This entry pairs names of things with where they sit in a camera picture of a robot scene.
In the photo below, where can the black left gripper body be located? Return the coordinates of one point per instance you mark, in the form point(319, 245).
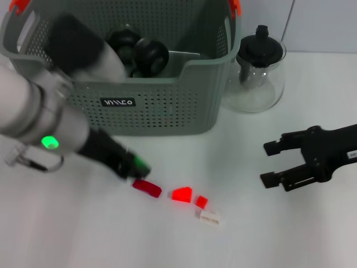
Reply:
point(106, 150)

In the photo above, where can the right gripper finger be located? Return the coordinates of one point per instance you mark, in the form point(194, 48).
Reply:
point(272, 148)
point(269, 180)

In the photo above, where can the glass teapot with black lid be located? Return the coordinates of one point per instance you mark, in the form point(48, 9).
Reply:
point(259, 50)

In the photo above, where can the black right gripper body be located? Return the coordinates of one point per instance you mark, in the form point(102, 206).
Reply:
point(329, 150)

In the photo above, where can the glass teacup with black sleeve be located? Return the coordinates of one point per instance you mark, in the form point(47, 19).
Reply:
point(125, 44)
point(150, 57)

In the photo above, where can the long white brick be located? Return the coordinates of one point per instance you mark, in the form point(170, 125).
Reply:
point(210, 218)

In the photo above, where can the bright red slope brick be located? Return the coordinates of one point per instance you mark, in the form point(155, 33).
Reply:
point(182, 195)

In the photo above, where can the small red brick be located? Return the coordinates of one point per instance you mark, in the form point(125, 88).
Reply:
point(201, 201)

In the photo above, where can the grey-green perforated storage bin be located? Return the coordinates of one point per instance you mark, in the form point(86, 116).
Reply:
point(167, 111)

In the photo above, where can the dark red curved brick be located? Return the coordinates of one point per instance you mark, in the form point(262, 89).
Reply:
point(146, 188)

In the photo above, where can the green two-stud brick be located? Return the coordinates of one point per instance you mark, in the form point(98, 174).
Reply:
point(140, 163)

